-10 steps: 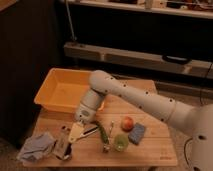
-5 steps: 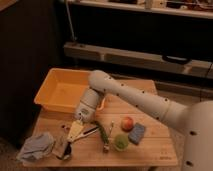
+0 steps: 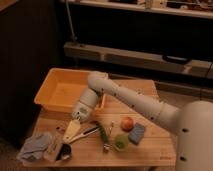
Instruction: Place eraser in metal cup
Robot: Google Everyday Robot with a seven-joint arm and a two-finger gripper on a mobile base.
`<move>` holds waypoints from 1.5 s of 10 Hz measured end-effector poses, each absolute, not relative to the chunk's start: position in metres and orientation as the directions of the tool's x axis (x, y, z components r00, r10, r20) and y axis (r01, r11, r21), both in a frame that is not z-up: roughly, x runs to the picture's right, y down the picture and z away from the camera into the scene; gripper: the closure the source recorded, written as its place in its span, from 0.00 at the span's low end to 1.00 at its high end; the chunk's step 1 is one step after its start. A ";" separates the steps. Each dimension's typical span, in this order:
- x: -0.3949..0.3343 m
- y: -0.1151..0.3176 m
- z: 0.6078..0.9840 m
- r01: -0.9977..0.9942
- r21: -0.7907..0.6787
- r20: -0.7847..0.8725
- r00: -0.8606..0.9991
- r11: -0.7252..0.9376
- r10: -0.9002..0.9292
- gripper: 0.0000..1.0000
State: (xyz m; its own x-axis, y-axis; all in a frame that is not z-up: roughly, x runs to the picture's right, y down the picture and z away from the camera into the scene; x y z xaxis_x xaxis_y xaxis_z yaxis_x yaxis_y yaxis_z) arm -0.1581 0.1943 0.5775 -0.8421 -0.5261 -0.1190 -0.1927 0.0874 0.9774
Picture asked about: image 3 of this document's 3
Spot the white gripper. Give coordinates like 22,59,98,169
44,103,90,162

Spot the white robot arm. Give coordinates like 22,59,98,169
56,71,213,171

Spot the green plastic cup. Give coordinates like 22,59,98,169
113,134,129,152

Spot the grey crumpled cloth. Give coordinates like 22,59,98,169
17,132,52,162

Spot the green chili pepper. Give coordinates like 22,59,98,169
93,121,109,144

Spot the yellow plastic bin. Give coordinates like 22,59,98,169
33,67,109,114

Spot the wooden table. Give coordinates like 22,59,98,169
23,80,176,168

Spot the red apple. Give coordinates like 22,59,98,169
121,117,134,131

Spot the blue sponge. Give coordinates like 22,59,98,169
128,123,145,145

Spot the vertical metal pole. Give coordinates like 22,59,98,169
65,0,77,43

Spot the grey metal shelf rail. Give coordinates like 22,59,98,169
64,42,213,79

